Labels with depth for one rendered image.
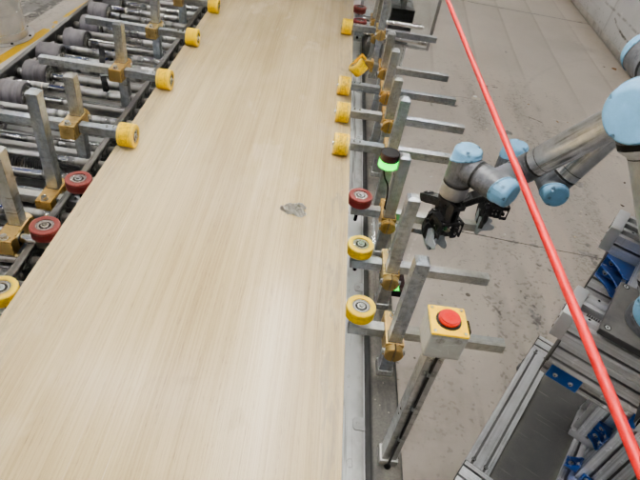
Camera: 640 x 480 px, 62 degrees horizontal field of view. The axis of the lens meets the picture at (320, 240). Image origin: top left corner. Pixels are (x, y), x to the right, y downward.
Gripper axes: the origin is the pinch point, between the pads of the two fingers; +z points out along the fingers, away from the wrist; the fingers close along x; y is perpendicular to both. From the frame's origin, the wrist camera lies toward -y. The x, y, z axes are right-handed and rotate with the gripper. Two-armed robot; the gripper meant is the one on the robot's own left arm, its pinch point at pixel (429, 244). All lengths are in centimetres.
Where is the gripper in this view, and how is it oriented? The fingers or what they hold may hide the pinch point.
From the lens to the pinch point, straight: 163.6
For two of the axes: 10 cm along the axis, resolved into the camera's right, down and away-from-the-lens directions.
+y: 2.9, 6.6, -7.0
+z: -1.3, 7.5, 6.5
